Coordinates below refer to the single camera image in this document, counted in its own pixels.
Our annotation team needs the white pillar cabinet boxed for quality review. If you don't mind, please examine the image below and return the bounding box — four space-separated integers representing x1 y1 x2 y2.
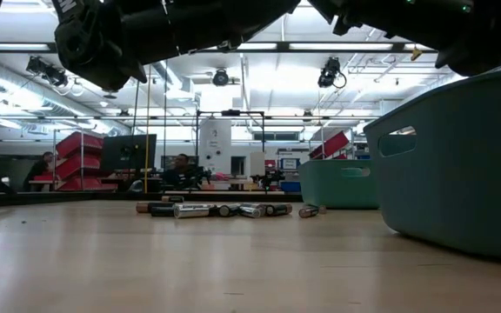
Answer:
198 118 233 176

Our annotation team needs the tilted red bin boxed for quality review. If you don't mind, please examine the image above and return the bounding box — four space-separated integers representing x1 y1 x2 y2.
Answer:
308 130 351 161

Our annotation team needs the black round hanging camera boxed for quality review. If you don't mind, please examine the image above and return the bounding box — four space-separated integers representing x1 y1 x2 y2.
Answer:
211 68 230 87

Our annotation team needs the yellow pole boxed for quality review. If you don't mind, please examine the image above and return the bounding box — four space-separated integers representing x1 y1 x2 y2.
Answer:
144 64 151 195

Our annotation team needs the black aluminium table frame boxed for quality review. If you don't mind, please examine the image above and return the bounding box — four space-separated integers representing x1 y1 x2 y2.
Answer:
0 190 303 208

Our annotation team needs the dark teal plastic bin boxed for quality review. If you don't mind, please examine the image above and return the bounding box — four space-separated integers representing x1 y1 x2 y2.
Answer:
362 68 501 262

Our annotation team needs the black rig crossbar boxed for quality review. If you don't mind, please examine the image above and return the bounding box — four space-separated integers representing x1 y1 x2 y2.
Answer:
0 41 438 54

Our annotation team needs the black room monitor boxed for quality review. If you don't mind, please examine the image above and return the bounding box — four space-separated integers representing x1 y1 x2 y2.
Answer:
99 133 158 173

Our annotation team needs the light teal plastic bin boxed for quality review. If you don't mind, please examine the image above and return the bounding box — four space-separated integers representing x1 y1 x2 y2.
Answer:
298 159 381 210

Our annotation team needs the black hanging camera with cable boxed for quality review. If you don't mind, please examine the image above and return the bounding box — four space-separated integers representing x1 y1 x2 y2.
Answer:
25 55 70 88
317 56 348 90

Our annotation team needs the person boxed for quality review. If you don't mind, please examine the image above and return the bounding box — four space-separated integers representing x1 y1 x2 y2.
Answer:
162 152 199 191
22 150 58 193

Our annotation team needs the blue crate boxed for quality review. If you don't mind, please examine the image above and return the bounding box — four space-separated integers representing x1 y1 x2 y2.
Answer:
279 180 303 194

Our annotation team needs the black gantry frame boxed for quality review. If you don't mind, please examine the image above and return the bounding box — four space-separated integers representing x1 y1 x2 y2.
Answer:
195 109 266 192

